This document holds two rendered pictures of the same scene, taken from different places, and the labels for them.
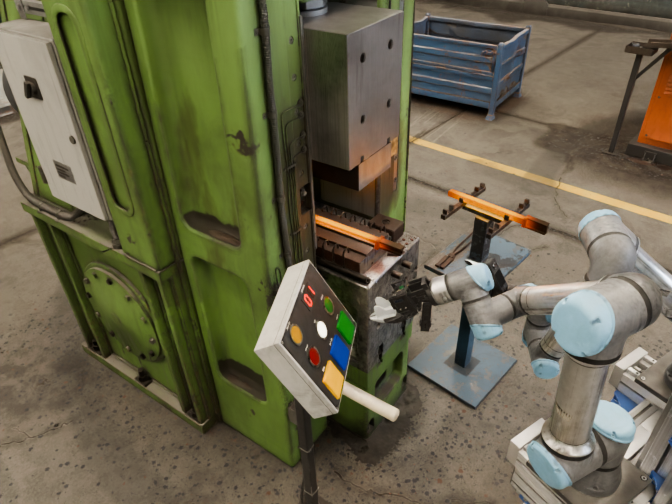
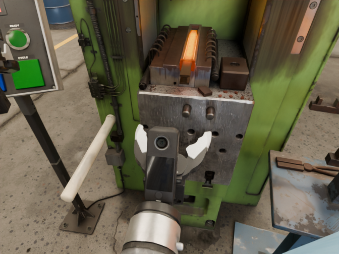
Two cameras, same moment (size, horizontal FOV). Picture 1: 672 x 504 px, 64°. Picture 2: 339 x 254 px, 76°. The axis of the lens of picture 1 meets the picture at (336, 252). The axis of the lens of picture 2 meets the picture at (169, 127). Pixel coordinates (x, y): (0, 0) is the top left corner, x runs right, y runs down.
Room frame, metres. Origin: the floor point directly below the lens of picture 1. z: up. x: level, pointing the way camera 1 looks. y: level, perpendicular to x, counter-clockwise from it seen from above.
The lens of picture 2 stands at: (1.26, -0.71, 1.30)
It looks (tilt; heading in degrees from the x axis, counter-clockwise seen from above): 41 degrees down; 62
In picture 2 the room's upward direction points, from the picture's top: straight up
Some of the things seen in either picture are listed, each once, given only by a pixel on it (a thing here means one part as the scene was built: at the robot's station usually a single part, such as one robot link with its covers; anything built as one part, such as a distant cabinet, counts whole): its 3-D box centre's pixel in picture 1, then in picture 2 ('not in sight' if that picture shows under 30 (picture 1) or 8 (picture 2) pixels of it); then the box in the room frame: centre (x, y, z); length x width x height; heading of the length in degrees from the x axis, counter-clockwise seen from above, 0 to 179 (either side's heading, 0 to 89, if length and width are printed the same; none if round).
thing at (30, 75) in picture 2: (344, 327); (27, 74); (1.17, -0.02, 1.01); 0.07 x 0.05 x 0.07; 168
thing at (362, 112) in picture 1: (328, 76); not in sight; (1.75, 0.00, 1.56); 0.42 x 0.39 x 0.40; 53
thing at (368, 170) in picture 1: (324, 151); not in sight; (1.72, 0.03, 1.32); 0.42 x 0.20 x 0.10; 53
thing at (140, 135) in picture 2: not in sight; (143, 146); (1.36, -0.40, 0.98); 0.09 x 0.03 x 0.06; 89
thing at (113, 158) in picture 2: (300, 409); (115, 156); (1.38, 0.17, 0.36); 0.09 x 0.07 x 0.12; 143
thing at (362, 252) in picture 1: (328, 236); (185, 50); (1.72, 0.03, 0.96); 0.42 x 0.20 x 0.09; 53
